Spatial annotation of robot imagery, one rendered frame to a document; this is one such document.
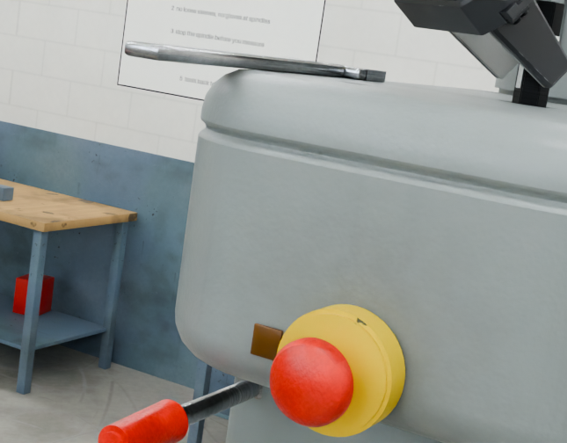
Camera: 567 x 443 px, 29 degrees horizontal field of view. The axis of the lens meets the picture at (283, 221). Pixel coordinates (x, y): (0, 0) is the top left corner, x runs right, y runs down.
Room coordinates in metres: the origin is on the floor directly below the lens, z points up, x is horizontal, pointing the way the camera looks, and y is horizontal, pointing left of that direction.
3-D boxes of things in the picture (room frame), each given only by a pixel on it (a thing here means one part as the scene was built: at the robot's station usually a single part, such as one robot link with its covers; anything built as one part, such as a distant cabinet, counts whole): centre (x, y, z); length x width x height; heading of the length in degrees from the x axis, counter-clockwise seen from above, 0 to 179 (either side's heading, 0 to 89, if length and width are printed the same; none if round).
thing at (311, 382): (0.48, -0.03, 1.76); 0.04 x 0.03 x 0.04; 62
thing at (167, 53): (0.62, 0.02, 1.89); 0.24 x 0.04 x 0.01; 153
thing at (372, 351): (0.50, -0.04, 1.76); 0.06 x 0.02 x 0.06; 62
